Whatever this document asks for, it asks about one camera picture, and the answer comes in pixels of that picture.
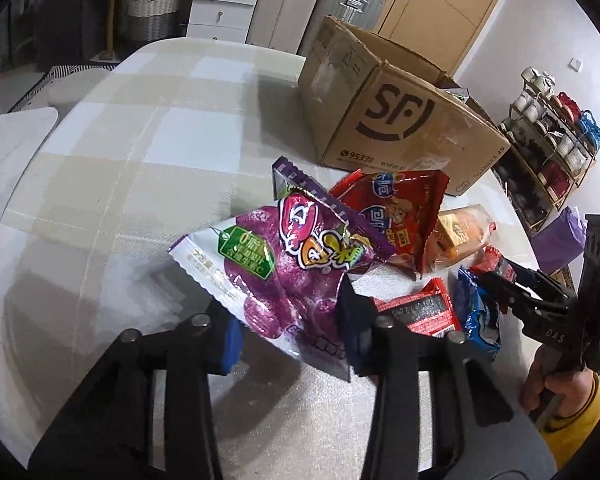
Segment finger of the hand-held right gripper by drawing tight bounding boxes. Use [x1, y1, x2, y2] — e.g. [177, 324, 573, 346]
[477, 257, 576, 321]
[580, 214, 600, 341]

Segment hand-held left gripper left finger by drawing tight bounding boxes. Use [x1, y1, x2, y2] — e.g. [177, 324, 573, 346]
[27, 312, 246, 480]

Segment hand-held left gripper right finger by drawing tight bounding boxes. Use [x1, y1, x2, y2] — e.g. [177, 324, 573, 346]
[335, 272, 556, 480]

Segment small red snack packet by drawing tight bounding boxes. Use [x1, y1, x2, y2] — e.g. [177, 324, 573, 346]
[469, 246, 518, 288]

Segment blue snack packet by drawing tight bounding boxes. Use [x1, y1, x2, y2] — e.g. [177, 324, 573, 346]
[452, 265, 502, 363]

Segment red barcode snack packet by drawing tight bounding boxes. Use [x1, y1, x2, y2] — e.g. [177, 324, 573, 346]
[372, 277, 463, 336]

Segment orange bread packet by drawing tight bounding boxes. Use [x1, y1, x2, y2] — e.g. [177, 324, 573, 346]
[422, 204, 497, 281]

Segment purple candy packet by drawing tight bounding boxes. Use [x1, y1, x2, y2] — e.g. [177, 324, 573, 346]
[169, 156, 381, 382]

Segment red shiny snack packet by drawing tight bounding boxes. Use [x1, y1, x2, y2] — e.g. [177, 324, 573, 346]
[328, 169, 451, 281]

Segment brown cardboard box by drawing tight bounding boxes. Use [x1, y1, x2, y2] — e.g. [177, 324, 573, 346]
[297, 16, 511, 196]

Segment person's right hand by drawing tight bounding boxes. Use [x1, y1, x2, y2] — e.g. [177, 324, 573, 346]
[519, 354, 595, 422]

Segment printed cardboard box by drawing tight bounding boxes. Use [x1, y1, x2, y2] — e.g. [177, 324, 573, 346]
[550, 266, 578, 292]

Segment purple bag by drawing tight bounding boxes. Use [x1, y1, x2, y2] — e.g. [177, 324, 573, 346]
[530, 206, 588, 273]

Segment wooden shoe rack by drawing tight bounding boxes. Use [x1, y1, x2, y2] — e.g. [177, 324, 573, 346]
[492, 67, 600, 233]

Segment wooden door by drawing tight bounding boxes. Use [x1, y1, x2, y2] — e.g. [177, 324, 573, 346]
[372, 0, 516, 83]

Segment striped rug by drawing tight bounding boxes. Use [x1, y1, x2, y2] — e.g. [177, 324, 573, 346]
[7, 57, 116, 113]

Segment white suitcase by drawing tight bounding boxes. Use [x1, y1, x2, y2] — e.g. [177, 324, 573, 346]
[247, 0, 331, 53]

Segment woven laundry basket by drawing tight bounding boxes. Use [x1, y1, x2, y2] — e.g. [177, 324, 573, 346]
[120, 0, 182, 43]

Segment white desk with drawers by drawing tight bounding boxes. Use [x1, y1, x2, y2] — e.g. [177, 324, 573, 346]
[97, 0, 266, 43]

